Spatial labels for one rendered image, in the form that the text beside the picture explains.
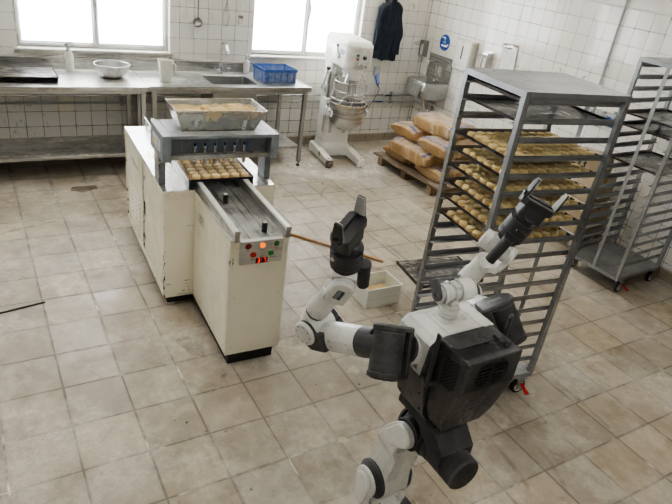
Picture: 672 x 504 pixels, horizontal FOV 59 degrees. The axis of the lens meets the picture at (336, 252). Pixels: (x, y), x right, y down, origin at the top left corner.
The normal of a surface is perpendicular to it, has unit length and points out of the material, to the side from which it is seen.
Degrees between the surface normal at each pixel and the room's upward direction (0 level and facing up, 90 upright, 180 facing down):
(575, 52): 90
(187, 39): 90
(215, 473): 0
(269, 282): 90
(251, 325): 90
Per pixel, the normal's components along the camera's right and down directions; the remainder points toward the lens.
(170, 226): 0.45, 0.47
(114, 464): 0.13, -0.88
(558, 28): -0.86, 0.13
